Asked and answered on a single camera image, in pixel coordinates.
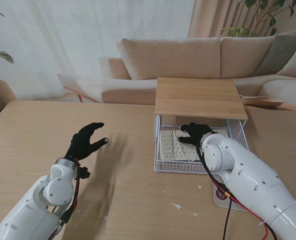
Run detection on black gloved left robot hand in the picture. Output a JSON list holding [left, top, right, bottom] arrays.
[[65, 122, 110, 161]]

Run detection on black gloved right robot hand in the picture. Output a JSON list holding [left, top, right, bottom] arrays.
[[178, 122, 217, 146]]

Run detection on white keyboard cable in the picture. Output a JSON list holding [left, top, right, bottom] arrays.
[[173, 126, 198, 162]]

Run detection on white round-key keyboard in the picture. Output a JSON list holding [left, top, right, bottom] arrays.
[[160, 128, 228, 162]]

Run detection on white wire mesh drawer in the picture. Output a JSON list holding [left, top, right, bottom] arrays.
[[154, 117, 248, 176]]

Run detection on printed white mouse pad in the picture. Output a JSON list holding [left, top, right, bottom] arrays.
[[212, 174, 251, 212]]

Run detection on beige fabric sofa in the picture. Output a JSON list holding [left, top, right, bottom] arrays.
[[99, 28, 296, 118]]

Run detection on tan woven planter basket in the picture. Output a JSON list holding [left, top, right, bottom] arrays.
[[0, 79, 18, 106]]

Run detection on tall green leafy plant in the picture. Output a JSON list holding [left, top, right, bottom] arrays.
[[220, 0, 296, 38]]

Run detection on sheer white curtain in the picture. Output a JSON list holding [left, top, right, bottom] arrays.
[[0, 0, 196, 101]]

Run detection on beige drape curtain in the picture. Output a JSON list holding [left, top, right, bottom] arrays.
[[187, 0, 296, 39]]

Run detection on grey sofa cushion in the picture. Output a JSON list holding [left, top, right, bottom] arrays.
[[254, 34, 296, 77]]

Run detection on broad-leaf green plant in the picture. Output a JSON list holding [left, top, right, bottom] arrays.
[[0, 4, 15, 65]]

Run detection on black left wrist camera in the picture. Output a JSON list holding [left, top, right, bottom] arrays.
[[76, 166, 91, 180]]

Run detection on wood top wire organizer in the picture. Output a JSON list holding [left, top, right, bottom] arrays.
[[154, 76, 248, 147]]

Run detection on black red right arm cable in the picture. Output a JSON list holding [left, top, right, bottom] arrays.
[[196, 144, 272, 240]]

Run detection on black red arm cable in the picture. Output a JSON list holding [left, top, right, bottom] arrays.
[[196, 144, 272, 240], [50, 158, 82, 238]]

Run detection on black red left arm cable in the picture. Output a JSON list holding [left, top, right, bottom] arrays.
[[50, 158, 82, 238]]

